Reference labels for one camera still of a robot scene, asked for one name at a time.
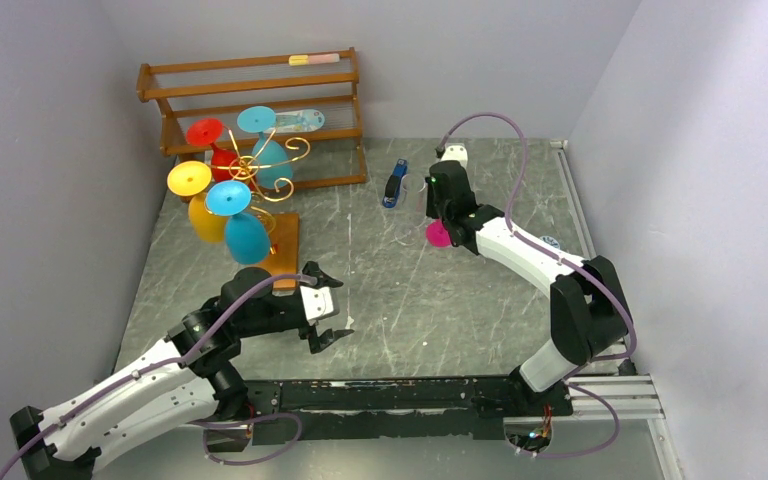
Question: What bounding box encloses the clear wine glass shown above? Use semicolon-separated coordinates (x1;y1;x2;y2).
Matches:
399;173;427;214

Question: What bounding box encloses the pink wine glass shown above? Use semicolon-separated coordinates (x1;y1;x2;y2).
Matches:
425;219;452;248

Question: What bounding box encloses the blue wine glass front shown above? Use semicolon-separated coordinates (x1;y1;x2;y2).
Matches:
206;180;271;265

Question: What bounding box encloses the blue wine glass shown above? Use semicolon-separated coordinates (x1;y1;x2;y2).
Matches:
206;180;271;265
237;106;293;190

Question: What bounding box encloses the yellow wine glass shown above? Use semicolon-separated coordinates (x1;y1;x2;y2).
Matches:
167;160;227;243

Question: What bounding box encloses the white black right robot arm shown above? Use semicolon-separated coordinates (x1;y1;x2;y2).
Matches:
426;160;632;415

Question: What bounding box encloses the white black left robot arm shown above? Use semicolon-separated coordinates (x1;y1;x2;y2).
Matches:
0;261;351;479

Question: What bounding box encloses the blue wine glass rear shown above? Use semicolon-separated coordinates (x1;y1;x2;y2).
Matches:
237;106;293;190

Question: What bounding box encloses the red wine glass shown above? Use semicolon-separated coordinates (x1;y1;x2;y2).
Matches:
185;117;238;182

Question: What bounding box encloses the wooden shelf rack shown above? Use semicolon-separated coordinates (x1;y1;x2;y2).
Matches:
136;47;368;189

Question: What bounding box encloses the blue stapler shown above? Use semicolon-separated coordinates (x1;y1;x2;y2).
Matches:
381;158;408;209

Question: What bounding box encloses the toothbrush package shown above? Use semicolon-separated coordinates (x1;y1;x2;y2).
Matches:
273;109;326;134

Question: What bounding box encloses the yellow pink eraser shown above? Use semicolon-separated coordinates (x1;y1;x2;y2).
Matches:
288;52;341;67

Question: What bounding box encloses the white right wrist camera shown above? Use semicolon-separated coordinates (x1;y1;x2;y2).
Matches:
435;143;469;169

